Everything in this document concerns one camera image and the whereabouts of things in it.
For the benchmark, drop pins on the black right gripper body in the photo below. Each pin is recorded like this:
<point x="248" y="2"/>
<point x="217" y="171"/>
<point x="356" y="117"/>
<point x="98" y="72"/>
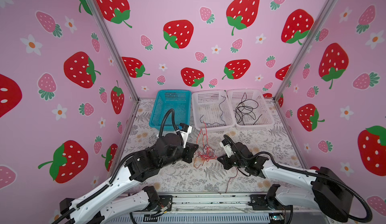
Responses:
<point x="229" y="161"/>

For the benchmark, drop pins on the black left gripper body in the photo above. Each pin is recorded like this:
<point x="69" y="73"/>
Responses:
<point x="186" y="154"/>

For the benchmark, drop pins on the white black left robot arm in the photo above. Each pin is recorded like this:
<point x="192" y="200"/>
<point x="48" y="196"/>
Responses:
<point x="103" y="204"/>

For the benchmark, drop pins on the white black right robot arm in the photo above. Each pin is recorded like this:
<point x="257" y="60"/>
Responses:
<point x="316" y="189"/>

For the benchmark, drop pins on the white middle plastic basket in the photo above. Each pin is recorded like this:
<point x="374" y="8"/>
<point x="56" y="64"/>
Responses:
<point x="212" y="111"/>

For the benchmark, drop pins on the white plastic basket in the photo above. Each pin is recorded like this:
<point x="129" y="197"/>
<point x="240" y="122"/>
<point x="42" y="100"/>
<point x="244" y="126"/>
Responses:
<point x="212" y="111"/>
<point x="250" y="110"/>

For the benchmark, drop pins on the teal plastic basket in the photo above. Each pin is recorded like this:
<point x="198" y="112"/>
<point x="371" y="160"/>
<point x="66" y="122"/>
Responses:
<point x="178" y="100"/>

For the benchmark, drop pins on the white right plastic basket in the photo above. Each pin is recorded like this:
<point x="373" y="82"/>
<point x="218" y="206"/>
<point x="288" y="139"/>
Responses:
<point x="250" y="110"/>

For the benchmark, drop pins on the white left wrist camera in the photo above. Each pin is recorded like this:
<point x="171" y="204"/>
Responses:
<point x="185" y="131"/>

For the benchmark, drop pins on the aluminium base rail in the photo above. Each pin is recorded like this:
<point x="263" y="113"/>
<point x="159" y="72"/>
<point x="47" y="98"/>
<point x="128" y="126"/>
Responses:
<point x="211" y="208"/>

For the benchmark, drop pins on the aluminium left corner post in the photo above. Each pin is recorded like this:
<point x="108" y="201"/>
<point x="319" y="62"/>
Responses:
<point x="117" y="12"/>

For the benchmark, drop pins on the aluminium corner post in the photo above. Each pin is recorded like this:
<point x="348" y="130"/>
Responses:
<point x="319" y="22"/>
<point x="117" y="12"/>

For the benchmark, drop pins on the aluminium right corner post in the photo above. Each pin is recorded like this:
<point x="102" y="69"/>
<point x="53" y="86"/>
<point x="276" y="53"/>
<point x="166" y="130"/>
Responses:
<point x="319" y="22"/>

